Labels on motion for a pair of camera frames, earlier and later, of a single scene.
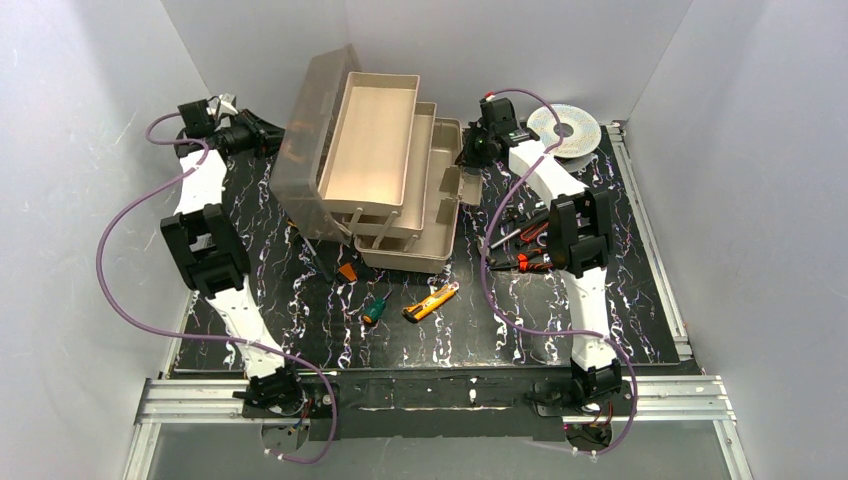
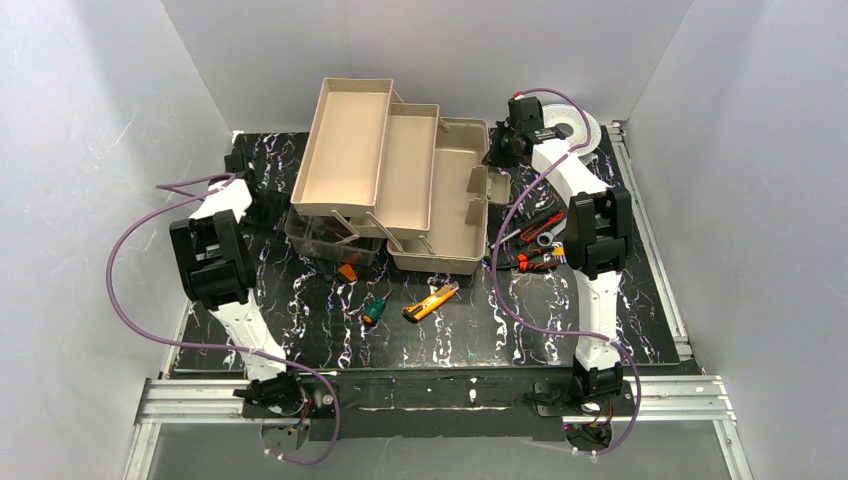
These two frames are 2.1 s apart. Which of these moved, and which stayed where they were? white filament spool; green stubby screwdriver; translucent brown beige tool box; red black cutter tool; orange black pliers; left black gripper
Moved: left black gripper; translucent brown beige tool box
Stayed: green stubby screwdriver; red black cutter tool; orange black pliers; white filament spool
